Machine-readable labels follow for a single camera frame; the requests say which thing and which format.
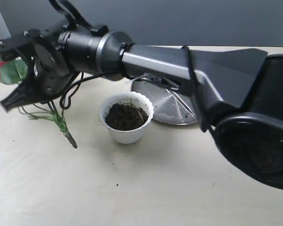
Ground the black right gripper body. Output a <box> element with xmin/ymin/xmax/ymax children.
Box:
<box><xmin>0</xmin><ymin>20</ymin><xmax>73</xmax><ymax>104</ymax></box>

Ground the artificial red anthurium plant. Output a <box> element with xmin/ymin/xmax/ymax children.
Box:
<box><xmin>0</xmin><ymin>59</ymin><xmax>77</xmax><ymax>148</ymax></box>

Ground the stainless steel spork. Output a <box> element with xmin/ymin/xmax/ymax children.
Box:
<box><xmin>151</xmin><ymin>75</ymin><xmax>196</xmax><ymax>117</ymax></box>

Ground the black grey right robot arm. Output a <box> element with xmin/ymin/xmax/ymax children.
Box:
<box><xmin>0</xmin><ymin>20</ymin><xmax>283</xmax><ymax>190</ymax></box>

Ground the dark soil in pot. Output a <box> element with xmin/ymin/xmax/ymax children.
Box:
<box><xmin>105</xmin><ymin>103</ymin><xmax>149</xmax><ymax>131</ymax></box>

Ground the white scalloped plastic pot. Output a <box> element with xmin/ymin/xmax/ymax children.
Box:
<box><xmin>98</xmin><ymin>91</ymin><xmax>154</xmax><ymax>144</ymax></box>

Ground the round stainless steel plate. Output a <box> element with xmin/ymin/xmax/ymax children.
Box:
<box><xmin>131</xmin><ymin>78</ymin><xmax>198</xmax><ymax>125</ymax></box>

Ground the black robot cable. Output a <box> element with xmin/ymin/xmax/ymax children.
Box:
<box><xmin>48</xmin><ymin>0</ymin><xmax>123</xmax><ymax>110</ymax></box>

